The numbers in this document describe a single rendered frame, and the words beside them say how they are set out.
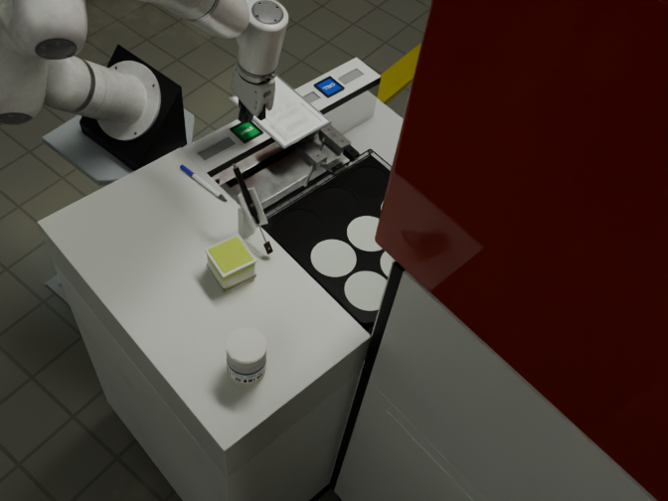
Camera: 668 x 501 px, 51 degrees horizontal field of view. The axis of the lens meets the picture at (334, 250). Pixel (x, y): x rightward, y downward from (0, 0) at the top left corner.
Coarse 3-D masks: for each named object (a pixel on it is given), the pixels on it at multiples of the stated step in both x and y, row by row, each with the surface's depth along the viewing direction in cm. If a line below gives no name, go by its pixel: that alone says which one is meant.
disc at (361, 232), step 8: (368, 216) 160; (352, 224) 159; (360, 224) 159; (368, 224) 159; (376, 224) 159; (352, 232) 157; (360, 232) 158; (368, 232) 158; (352, 240) 156; (360, 240) 156; (368, 240) 156; (360, 248) 155; (368, 248) 155; (376, 248) 155
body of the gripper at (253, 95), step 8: (232, 80) 152; (240, 80) 148; (264, 80) 146; (272, 80) 147; (232, 88) 154; (240, 88) 151; (248, 88) 148; (256, 88) 146; (264, 88) 146; (272, 88) 148; (240, 96) 153; (248, 96) 150; (256, 96) 147; (264, 96) 149; (272, 96) 150; (248, 104) 152; (256, 104) 149; (272, 104) 153; (256, 112) 151
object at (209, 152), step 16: (352, 64) 182; (320, 80) 177; (336, 80) 178; (352, 80) 179; (368, 80) 179; (304, 96) 173; (320, 96) 173; (336, 96) 174; (224, 128) 164; (192, 144) 160; (208, 144) 160; (224, 144) 161; (240, 144) 161; (256, 144) 162; (208, 160) 158; (224, 160) 158
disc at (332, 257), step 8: (328, 240) 155; (336, 240) 156; (320, 248) 154; (328, 248) 154; (336, 248) 154; (344, 248) 154; (312, 256) 152; (320, 256) 152; (328, 256) 153; (336, 256) 153; (344, 256) 153; (352, 256) 153; (320, 264) 151; (328, 264) 151; (336, 264) 152; (344, 264) 152; (352, 264) 152; (328, 272) 150; (336, 272) 150; (344, 272) 151
